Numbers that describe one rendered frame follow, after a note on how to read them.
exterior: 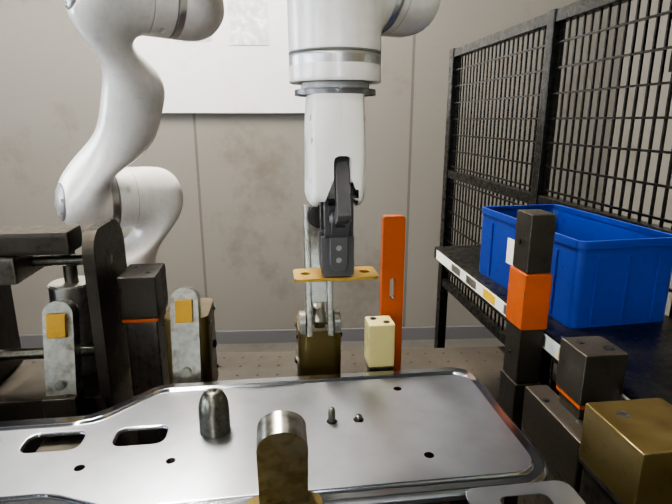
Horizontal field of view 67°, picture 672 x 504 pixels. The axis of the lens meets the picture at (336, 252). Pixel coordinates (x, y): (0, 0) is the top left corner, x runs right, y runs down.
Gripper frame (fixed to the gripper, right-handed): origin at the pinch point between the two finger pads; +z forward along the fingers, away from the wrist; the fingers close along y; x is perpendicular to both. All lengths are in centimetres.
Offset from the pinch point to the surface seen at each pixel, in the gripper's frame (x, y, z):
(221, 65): -30, -243, -41
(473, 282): 32, -41, 18
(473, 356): 47, -72, 50
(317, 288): -0.6, -15.1, 8.8
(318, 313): -0.6, -14.6, 12.2
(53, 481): -27.1, 5.9, 19.3
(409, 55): 71, -238, -46
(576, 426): 25.7, 3.8, 19.6
